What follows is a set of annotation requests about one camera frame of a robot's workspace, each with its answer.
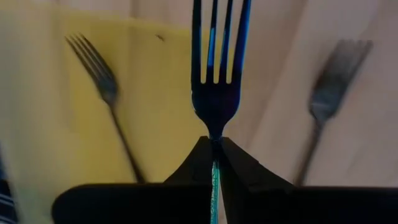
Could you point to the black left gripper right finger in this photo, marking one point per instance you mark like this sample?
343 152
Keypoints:
280 205

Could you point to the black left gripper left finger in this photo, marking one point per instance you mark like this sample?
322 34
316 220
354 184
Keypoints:
140 205

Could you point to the iridescent blue fork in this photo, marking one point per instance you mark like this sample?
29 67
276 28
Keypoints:
216 102

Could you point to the yellow plastic bin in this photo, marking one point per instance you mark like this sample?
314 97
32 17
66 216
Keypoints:
149 109

